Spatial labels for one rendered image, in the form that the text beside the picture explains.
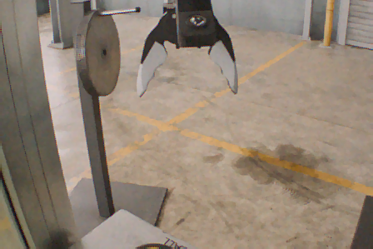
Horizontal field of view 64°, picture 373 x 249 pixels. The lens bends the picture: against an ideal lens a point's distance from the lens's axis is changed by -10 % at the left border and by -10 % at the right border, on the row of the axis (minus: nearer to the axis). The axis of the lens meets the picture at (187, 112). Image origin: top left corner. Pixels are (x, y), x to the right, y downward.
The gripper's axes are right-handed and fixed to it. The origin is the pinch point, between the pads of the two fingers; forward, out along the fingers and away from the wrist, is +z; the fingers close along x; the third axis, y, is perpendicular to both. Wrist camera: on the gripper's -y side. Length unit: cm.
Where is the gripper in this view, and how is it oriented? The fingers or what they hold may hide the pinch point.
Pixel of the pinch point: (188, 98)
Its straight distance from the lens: 51.0
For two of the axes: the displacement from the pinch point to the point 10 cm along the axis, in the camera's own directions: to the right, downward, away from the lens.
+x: -10.0, 0.4, -0.7
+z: 0.0, 9.1, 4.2
